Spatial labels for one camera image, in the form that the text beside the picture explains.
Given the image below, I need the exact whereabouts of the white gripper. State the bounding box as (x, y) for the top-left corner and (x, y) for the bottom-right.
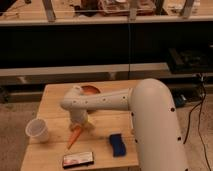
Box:
(69, 109), (95, 131)

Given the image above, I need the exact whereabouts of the orange pepper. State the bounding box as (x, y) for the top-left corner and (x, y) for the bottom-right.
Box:
(67, 126), (82, 149)

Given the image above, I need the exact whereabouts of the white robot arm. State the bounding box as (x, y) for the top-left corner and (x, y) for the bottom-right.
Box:
(60, 78), (189, 171)

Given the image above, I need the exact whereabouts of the orange ceramic bowl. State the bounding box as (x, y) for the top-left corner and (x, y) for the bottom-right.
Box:
(82, 85), (100, 95)

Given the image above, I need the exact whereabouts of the blue sponge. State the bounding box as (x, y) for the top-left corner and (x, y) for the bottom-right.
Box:
(109, 134), (126, 157)

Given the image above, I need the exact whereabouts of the white plastic cup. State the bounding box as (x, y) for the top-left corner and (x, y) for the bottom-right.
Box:
(25, 118), (49, 143)

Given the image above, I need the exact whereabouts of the clutter on upper shelf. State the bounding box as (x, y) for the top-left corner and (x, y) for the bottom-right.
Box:
(74, 0), (156, 16)

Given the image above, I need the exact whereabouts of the black equipment on shelf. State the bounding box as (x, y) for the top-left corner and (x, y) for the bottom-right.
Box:
(167, 48), (213, 74)

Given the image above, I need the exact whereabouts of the metal shelf rail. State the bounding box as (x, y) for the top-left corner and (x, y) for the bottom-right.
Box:
(0, 63), (172, 85)

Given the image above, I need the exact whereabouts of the black cable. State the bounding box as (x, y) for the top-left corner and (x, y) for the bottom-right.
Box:
(183, 74), (213, 171)

